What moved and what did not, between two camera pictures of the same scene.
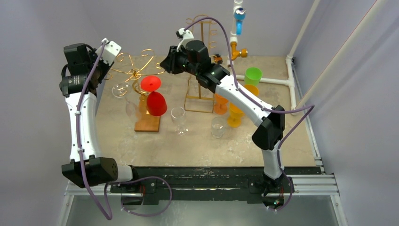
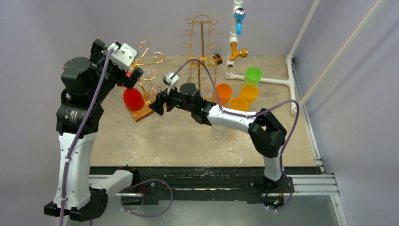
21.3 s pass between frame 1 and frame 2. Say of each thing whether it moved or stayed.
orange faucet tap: stayed
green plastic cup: stayed
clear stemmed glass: moved
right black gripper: moved
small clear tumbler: stayed
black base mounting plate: stayed
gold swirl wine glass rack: moved
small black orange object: stayed
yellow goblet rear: stayed
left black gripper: moved
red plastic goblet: moved
